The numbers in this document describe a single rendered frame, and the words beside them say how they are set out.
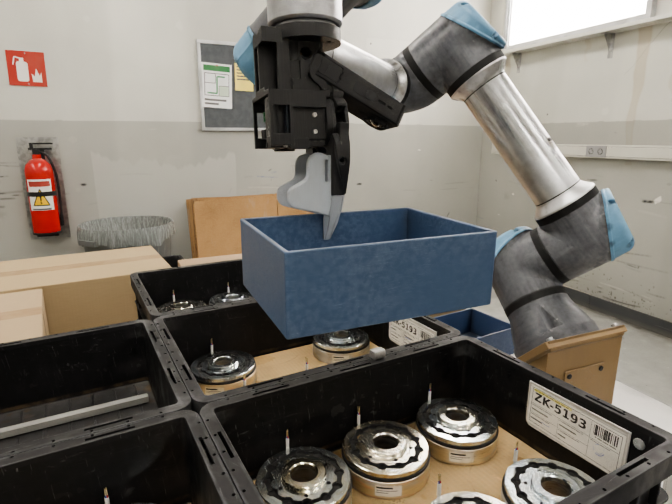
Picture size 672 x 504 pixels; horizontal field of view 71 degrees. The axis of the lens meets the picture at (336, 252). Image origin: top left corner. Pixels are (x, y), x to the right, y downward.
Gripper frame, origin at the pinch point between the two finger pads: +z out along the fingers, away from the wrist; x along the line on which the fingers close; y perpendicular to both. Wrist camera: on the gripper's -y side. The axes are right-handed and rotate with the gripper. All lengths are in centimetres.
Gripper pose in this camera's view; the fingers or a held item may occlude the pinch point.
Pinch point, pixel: (330, 226)
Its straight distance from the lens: 52.2
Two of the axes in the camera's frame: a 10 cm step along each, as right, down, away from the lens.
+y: -9.2, 0.9, -3.7
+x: 3.8, 1.5, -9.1
